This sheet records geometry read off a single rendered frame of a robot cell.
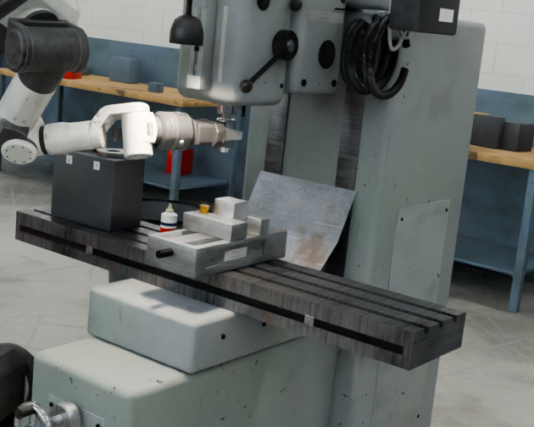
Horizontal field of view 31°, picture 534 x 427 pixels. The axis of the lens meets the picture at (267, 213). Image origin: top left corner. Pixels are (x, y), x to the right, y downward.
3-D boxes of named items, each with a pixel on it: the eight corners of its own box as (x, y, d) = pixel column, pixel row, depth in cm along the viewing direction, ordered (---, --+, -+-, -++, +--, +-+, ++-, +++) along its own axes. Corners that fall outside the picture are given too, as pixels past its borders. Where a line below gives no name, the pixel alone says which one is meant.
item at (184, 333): (191, 376, 210) (196, 324, 208) (83, 334, 231) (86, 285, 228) (320, 332, 250) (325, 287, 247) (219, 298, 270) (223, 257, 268)
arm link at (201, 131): (228, 117, 223) (182, 114, 216) (224, 158, 224) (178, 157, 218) (203, 109, 233) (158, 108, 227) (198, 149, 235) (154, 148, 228)
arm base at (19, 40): (14, 90, 193) (28, 42, 187) (-10, 52, 200) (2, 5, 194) (80, 89, 203) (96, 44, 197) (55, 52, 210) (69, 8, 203)
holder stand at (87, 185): (109, 232, 249) (114, 156, 245) (49, 215, 261) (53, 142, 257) (141, 226, 259) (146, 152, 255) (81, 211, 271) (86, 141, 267)
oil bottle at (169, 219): (167, 249, 238) (170, 205, 235) (155, 246, 240) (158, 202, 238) (178, 246, 241) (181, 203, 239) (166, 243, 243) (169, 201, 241)
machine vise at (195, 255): (194, 279, 213) (198, 230, 211) (144, 263, 222) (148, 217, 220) (285, 257, 241) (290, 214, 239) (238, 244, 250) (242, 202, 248)
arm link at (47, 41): (13, 94, 198) (36, 52, 189) (0, 60, 201) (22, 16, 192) (63, 94, 205) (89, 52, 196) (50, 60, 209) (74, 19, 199)
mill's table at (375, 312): (408, 371, 192) (414, 333, 191) (13, 239, 265) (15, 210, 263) (461, 346, 210) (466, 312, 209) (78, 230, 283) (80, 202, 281)
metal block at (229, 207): (231, 227, 229) (234, 202, 227) (213, 222, 232) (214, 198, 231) (245, 224, 233) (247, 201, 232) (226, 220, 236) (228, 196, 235)
